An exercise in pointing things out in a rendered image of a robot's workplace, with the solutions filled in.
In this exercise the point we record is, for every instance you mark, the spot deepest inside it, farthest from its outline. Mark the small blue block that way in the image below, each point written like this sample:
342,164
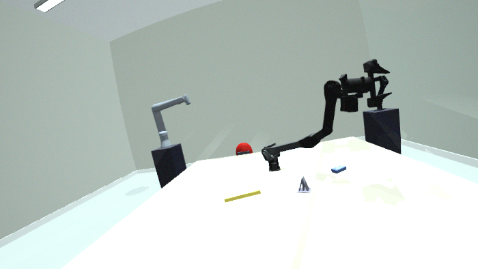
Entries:
338,169

